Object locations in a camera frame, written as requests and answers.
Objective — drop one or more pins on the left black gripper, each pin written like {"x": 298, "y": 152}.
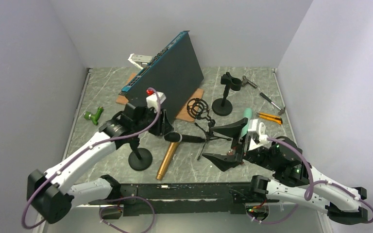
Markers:
{"x": 163, "y": 125}

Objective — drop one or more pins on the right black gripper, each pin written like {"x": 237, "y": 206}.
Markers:
{"x": 239, "y": 144}

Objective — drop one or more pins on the black microphone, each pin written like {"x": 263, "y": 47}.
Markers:
{"x": 177, "y": 137}

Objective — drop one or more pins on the gold microphone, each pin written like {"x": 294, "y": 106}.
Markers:
{"x": 167, "y": 160}

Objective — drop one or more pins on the teal green microphone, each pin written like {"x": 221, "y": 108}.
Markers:
{"x": 248, "y": 113}

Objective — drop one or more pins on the black round base mic stand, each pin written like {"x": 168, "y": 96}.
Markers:
{"x": 222, "y": 106}

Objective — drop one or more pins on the black stand with black microphone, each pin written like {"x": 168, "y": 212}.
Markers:
{"x": 139, "y": 159}

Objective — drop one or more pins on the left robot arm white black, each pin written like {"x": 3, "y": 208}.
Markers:
{"x": 54, "y": 193}

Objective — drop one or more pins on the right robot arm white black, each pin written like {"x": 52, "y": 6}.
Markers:
{"x": 293, "y": 178}

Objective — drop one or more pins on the yellow utility knife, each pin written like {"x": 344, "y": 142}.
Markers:
{"x": 270, "y": 117}

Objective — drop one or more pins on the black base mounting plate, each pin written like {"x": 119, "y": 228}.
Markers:
{"x": 183, "y": 198}

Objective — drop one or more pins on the green plastic faucet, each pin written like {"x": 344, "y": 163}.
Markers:
{"x": 94, "y": 117}

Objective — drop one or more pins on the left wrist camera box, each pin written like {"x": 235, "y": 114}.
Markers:
{"x": 154, "y": 98}

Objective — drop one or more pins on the blue network switch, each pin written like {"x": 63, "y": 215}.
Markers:
{"x": 174, "y": 71}

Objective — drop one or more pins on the small black handled hammer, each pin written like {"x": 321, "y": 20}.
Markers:
{"x": 281, "y": 111}

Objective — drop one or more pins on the white metal bracket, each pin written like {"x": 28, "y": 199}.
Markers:
{"x": 140, "y": 61}

